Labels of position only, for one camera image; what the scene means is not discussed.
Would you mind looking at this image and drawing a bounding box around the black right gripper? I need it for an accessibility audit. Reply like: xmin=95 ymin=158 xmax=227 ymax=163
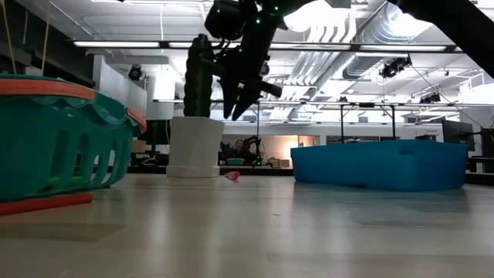
xmin=211 ymin=15 xmax=285 ymax=121

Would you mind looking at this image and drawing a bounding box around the green pen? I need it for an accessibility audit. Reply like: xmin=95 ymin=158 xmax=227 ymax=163
xmin=46 ymin=175 xmax=83 ymax=191

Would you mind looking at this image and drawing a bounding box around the red pencil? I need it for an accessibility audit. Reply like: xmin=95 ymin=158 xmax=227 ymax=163
xmin=0 ymin=192 xmax=94 ymax=217

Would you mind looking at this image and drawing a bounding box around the green cactus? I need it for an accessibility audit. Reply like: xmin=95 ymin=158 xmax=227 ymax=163
xmin=183 ymin=33 xmax=215 ymax=119

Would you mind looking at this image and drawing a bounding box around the white plant pot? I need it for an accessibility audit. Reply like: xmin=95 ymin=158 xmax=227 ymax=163
xmin=166 ymin=116 xmax=226 ymax=179

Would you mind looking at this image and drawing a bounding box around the cardboard box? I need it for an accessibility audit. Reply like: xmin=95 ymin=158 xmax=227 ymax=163
xmin=266 ymin=157 xmax=291 ymax=169

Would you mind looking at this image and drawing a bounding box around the LED light strip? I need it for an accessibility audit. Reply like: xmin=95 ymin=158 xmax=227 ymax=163
xmin=73 ymin=40 xmax=161 ymax=49
xmin=167 ymin=41 xmax=241 ymax=49
xmin=359 ymin=44 xmax=448 ymax=53

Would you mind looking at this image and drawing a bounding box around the black monitor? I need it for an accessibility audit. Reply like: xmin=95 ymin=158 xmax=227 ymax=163
xmin=137 ymin=119 xmax=171 ymax=147
xmin=441 ymin=119 xmax=476 ymax=153

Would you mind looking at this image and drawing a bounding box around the black metal stand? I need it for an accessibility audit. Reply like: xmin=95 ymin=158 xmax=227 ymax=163
xmin=338 ymin=102 xmax=398 ymax=145

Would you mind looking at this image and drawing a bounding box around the blue plastic tray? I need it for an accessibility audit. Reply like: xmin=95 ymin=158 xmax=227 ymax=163
xmin=289 ymin=139 xmax=469 ymax=193

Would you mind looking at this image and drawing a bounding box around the black ceiling fixture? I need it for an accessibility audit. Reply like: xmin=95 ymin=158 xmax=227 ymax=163
xmin=378 ymin=55 xmax=413 ymax=80
xmin=418 ymin=92 xmax=442 ymax=105

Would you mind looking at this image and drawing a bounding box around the teal basket orange rim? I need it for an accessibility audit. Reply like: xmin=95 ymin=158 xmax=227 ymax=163
xmin=0 ymin=73 xmax=148 ymax=203

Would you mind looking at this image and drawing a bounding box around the black aluminium frame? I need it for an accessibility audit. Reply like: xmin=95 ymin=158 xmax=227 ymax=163
xmin=126 ymin=164 xmax=494 ymax=187

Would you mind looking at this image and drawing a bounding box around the silver ceiling duct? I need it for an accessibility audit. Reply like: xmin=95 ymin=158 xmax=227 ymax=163
xmin=341 ymin=0 xmax=433 ymax=80

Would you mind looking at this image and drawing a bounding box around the yellow hanging cord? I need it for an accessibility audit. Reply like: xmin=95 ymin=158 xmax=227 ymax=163
xmin=1 ymin=0 xmax=18 ymax=76
xmin=40 ymin=9 xmax=51 ymax=76

